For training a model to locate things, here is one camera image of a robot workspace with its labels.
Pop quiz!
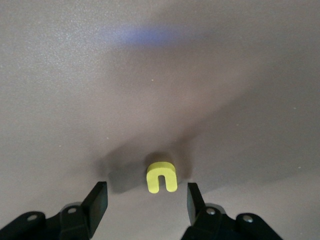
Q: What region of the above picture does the brown table cover sheet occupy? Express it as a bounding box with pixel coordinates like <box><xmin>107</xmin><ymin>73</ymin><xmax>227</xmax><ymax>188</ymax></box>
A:
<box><xmin>0</xmin><ymin>0</ymin><xmax>320</xmax><ymax>240</ymax></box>

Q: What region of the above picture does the yellow foam letter u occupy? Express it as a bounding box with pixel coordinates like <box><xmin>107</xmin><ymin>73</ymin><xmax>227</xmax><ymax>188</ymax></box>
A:
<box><xmin>146</xmin><ymin>161</ymin><xmax>178</xmax><ymax>194</ymax></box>

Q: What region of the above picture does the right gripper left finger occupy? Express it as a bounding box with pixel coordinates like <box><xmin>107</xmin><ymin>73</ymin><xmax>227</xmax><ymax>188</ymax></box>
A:
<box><xmin>59</xmin><ymin>181</ymin><xmax>108</xmax><ymax>240</ymax></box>

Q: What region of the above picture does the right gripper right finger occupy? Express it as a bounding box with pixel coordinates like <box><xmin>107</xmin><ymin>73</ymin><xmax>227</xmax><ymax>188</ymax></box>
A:
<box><xmin>179</xmin><ymin>182</ymin><xmax>238</xmax><ymax>240</ymax></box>

